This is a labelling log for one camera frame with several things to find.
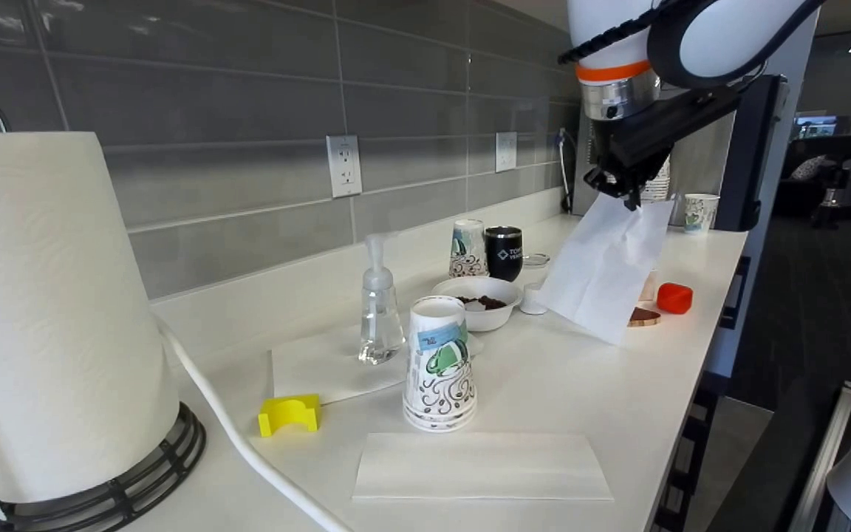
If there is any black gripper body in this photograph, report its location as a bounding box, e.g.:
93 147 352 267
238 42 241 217
584 92 690 192

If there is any folded white paper napkin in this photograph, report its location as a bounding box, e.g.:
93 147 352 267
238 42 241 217
347 429 618 506

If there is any white printed paper cup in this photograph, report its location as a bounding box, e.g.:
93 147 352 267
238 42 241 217
678 190 720 234

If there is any red bottle cap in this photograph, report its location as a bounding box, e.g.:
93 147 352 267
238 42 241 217
653 280 693 316

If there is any black tumbler with white lettering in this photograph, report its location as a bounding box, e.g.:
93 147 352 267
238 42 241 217
480 224 526 285

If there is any black upright column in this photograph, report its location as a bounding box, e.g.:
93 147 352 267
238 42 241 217
715 72 788 234

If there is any small white plastic cup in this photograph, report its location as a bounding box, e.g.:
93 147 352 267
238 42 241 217
517 285 550 319

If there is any white bowl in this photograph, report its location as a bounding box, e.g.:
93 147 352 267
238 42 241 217
427 276 526 338

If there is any computer monitor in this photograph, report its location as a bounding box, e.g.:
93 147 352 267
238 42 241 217
791 113 841 141

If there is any paper cup with green print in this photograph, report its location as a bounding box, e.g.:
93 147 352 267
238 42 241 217
399 292 477 434

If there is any clear glass bottle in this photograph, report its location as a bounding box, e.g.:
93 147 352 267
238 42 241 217
353 234 408 366

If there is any yellow plastic piece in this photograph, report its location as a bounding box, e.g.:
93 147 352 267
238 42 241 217
253 392 324 441

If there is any white paper towel roll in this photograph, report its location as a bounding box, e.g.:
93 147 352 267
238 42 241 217
0 129 183 520

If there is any black paper towel holder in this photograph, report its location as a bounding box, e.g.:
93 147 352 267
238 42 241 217
0 400 209 532

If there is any dark wrist camera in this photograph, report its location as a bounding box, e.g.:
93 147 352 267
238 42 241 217
653 75 755 141

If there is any white wall outlet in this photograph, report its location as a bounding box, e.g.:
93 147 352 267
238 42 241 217
492 129 520 174
321 132 364 200

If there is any white cable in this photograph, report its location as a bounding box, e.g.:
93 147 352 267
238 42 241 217
161 335 347 532

